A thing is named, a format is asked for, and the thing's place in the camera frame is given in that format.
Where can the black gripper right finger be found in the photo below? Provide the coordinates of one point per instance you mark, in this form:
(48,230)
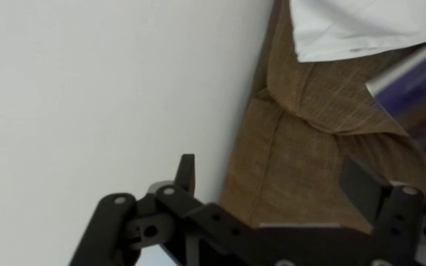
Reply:
(400,216)

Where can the brown fabric sofa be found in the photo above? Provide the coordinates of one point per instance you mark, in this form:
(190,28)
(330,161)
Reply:
(311,148)

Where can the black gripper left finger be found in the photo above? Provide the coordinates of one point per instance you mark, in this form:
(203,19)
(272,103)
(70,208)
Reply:
(119,221)

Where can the blue book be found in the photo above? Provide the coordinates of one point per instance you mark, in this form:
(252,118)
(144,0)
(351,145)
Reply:
(414,93)

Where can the light grey towel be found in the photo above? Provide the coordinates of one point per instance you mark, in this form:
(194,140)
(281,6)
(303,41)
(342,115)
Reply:
(361,23)

